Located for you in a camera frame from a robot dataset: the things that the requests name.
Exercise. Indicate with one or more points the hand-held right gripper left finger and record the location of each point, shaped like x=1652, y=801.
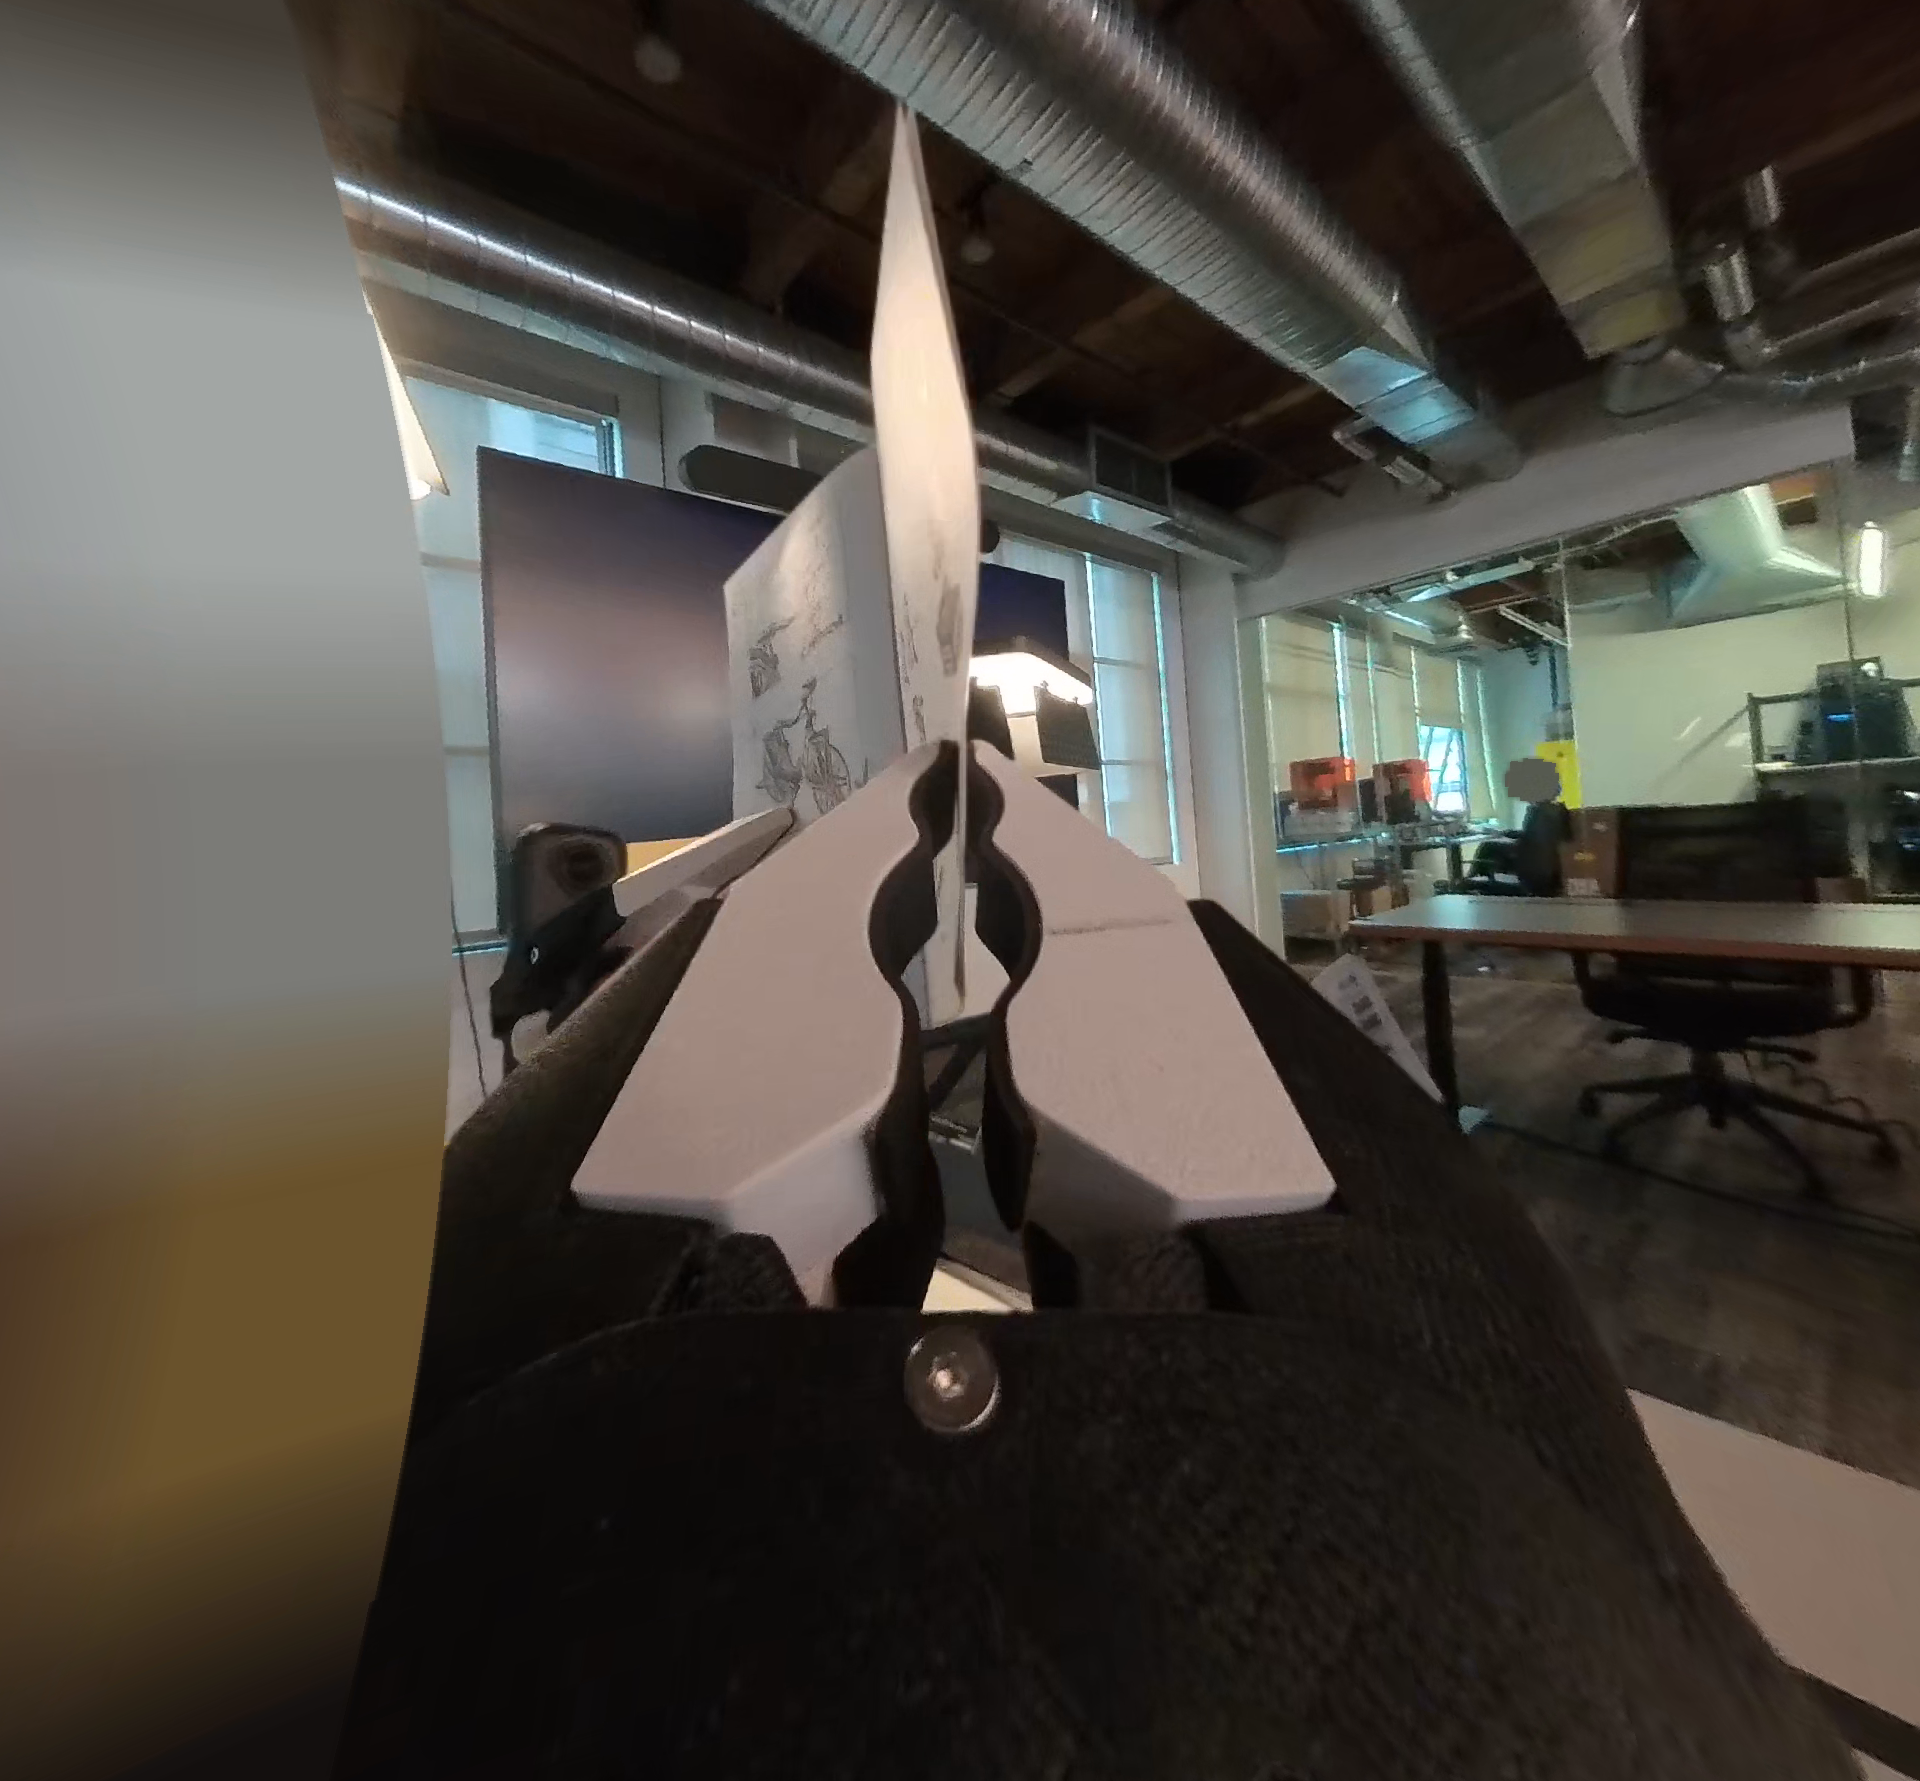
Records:
x=765, y=1032

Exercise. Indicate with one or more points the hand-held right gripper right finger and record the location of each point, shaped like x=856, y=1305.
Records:
x=1155, y=1062

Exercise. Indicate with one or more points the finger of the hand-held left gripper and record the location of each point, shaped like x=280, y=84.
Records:
x=691, y=882

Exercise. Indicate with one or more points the white instruction sheet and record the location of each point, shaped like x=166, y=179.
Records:
x=916, y=462

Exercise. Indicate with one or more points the white paper label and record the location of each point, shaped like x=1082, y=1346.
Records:
x=1357, y=1001

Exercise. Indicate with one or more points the dark monitor screen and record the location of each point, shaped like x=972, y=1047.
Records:
x=601, y=641

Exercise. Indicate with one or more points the orange 3D printer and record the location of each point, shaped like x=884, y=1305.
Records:
x=1397, y=788
x=1322, y=788

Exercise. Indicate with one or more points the brown office table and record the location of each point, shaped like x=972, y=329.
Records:
x=1575, y=926

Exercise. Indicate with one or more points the black office chair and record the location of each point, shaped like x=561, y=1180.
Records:
x=1711, y=882

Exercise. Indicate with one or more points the metal shelf rack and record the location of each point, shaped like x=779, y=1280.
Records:
x=1845, y=716

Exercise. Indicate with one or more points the tube light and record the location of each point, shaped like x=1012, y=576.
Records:
x=1870, y=559

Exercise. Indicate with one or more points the thin spiral silver duct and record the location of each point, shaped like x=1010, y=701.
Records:
x=601, y=297

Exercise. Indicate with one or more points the wall air vent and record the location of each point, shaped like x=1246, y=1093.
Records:
x=1134, y=469

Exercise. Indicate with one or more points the large spiral silver duct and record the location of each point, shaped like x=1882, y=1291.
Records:
x=1050, y=55

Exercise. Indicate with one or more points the flexible silver duct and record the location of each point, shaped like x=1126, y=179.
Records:
x=1740, y=288

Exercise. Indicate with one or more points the rectangular silver duct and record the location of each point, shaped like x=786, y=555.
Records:
x=1501, y=41

